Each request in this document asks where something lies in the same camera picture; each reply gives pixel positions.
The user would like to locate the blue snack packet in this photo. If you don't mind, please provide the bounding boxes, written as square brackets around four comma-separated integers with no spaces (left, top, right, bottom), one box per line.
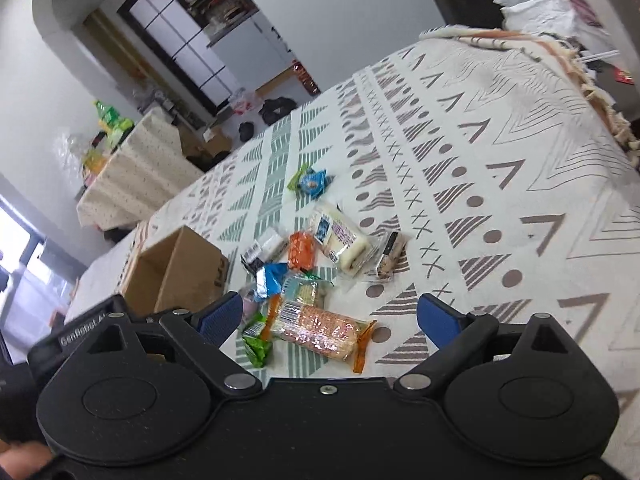
[252,262,291,304]

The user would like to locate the orange rice cracker packet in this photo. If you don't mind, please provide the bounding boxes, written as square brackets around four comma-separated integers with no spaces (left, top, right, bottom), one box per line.
[262,295,377,375]

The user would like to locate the blue and green candy packet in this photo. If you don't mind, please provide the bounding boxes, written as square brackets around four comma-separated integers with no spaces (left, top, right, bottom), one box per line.
[289,163,335,197]

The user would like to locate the pack of water bottles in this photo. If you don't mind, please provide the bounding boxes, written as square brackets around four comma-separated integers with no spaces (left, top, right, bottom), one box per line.
[227,87,262,114]

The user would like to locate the person's left hand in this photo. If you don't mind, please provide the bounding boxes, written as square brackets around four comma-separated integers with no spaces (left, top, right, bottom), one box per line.
[0,441,55,480]

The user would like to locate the purple snack packet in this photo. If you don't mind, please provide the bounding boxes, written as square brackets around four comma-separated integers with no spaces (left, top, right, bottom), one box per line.
[239,285,259,324]

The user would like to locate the small cardboard box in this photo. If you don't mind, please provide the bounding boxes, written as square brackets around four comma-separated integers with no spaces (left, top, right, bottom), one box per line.
[177,125,234,171]

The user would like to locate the black framed glass door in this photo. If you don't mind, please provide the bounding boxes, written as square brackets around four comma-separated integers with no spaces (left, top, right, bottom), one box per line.
[117,0,237,112]

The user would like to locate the cluttered shelf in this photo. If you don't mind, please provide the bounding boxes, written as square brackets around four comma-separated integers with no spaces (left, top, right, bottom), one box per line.
[172,0,261,42]

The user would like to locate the brown cardboard box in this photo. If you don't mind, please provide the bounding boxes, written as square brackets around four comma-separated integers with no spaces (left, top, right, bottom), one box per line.
[116,225,231,320]

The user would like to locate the small orange snack packet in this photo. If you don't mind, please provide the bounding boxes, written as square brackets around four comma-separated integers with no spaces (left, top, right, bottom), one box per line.
[287,231,319,271]

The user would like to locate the green snack packet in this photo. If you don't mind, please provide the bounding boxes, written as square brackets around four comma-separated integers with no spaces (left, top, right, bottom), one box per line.
[241,310,275,369]

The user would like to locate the green snack bags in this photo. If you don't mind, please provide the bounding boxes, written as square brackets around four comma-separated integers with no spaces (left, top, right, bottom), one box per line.
[94,100,136,147]

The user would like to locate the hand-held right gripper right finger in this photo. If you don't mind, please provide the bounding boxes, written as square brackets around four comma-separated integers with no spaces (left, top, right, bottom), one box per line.
[392,293,592,397]

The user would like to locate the clear packet with dark snack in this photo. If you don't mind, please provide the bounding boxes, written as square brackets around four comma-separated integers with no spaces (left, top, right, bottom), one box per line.
[367,230,409,281]

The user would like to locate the white plastic bag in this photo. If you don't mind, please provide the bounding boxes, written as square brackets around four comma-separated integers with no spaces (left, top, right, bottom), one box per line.
[492,0,609,57]

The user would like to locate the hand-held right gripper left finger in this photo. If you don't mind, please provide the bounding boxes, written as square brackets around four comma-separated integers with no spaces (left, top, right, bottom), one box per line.
[80,292,264,402]

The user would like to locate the table with cream cloth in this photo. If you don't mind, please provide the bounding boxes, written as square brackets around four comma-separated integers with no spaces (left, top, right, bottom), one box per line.
[76,107,206,232]

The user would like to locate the black and white cake packet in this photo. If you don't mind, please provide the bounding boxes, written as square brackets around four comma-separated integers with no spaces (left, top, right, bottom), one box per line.
[240,227,291,274]

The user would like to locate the pale green cracker packet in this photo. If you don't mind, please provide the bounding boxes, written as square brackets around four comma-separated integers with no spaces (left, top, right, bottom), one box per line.
[280,272,335,309]

